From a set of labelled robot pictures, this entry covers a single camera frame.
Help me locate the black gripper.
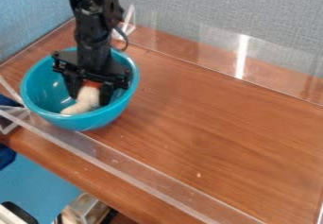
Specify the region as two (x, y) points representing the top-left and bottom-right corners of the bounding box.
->
(52, 50), (130, 106)

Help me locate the white toy mushroom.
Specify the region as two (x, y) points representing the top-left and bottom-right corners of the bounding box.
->
(60, 80), (100, 114)

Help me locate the clear acrylic barrier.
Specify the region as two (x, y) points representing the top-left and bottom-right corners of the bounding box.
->
(130, 26), (323, 106)
(0, 108), (264, 224)

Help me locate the black white object bottom left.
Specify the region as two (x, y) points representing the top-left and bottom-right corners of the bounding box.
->
(0, 202), (39, 224)

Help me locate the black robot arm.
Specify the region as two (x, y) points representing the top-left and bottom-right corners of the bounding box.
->
(52, 0), (130, 106)

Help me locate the clear acrylic corner bracket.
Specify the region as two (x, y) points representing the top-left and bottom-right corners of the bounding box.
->
(112, 5), (136, 41)

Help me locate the clear acrylic front barrier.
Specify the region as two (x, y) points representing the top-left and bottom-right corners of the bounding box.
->
(0, 108), (264, 224)

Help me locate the dark blue object left edge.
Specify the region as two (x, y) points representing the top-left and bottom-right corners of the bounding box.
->
(0, 94), (23, 170)

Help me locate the clear acrylic back barrier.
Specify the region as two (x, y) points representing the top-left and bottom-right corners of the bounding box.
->
(130, 26), (323, 106)

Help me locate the blue plastic bowl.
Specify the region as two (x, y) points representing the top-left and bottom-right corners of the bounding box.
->
(20, 50), (140, 131)

